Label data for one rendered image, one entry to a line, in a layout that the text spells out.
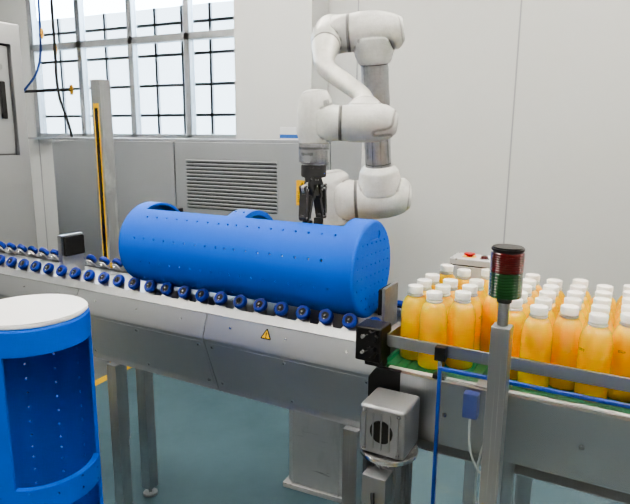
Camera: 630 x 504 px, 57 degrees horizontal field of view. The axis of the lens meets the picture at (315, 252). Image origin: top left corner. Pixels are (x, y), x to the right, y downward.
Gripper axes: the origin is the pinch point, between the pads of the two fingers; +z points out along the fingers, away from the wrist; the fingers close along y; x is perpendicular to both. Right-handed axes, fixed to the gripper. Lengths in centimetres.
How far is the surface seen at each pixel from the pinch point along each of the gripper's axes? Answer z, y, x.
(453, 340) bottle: 21, 15, 48
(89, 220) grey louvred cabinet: 29, -128, -249
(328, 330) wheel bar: 25.8, 11.3, 11.5
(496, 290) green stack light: 1, 39, 62
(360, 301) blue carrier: 16.8, 8.4, 19.9
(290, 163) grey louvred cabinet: -15, -138, -91
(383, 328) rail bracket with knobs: 18.6, 22.3, 32.4
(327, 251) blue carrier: 2.7, 12.9, 11.6
